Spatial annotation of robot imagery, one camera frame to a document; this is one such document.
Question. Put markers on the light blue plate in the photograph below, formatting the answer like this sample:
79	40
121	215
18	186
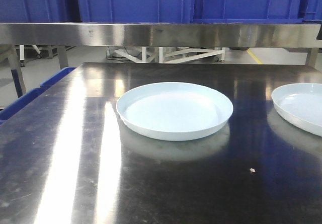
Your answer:
174	111
300	105

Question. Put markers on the steel shelf leg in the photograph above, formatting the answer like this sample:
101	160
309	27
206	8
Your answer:
15	67
62	56
311	57

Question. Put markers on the right blue shelf crate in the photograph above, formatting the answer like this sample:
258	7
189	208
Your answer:
247	11

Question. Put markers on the blue shelf crate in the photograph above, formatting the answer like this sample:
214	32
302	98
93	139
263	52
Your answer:
247	11
39	11
136	11

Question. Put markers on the middle blue shelf crate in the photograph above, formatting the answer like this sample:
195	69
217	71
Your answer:
136	11

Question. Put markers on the left steel shelf leg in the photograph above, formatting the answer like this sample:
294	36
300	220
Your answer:
15	67

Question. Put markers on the right steel shelf leg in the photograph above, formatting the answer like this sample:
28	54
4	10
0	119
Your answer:
311	57

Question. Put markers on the left blue shelf crate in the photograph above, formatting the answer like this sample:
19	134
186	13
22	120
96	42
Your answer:
39	11

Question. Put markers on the blue floor bin near left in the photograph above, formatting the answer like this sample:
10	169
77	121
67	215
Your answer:
20	103

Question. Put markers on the black tape strip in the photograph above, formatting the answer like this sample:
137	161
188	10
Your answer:
319	36

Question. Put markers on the far right blue crate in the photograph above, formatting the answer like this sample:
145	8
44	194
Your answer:
310	10

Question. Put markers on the white metal frame cart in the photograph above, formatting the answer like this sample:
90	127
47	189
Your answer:
172	55

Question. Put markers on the stainless steel shelf rail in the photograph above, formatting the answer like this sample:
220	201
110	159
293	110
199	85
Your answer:
162	35

